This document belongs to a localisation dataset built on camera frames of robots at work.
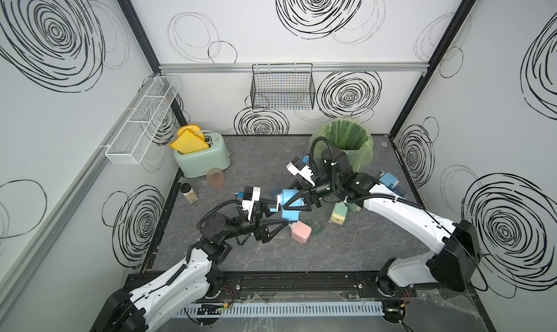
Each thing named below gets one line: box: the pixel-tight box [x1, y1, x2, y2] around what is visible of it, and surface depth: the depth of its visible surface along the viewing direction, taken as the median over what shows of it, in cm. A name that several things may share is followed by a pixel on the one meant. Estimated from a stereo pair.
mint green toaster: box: [173, 132, 231, 178], surface depth 99 cm
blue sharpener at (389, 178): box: [379, 171, 400, 188], surface depth 98 cm
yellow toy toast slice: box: [169, 124, 210, 155], surface depth 94 cm
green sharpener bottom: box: [329, 201, 349, 226], surface depth 86 cm
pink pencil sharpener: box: [288, 220, 312, 244], surface depth 81 cm
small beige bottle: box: [179, 182, 198, 205], surface depth 91 cm
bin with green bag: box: [309, 116, 375, 173], surface depth 95 cm
